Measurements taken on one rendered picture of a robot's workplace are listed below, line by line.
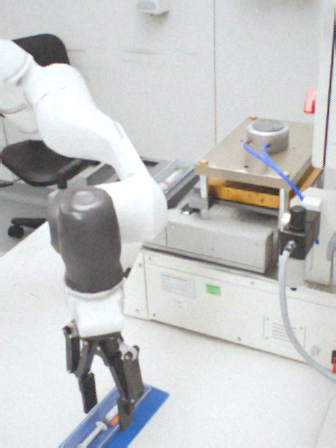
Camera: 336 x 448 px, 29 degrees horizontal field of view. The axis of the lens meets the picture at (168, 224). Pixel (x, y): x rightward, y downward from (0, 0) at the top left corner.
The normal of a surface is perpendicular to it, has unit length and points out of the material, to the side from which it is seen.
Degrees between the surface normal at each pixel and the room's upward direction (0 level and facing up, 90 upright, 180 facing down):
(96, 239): 85
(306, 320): 90
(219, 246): 90
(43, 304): 0
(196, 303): 90
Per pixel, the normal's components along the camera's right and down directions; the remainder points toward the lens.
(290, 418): -0.04, -0.87
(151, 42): -0.43, 0.45
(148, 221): 0.15, 0.34
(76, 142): -0.15, 0.69
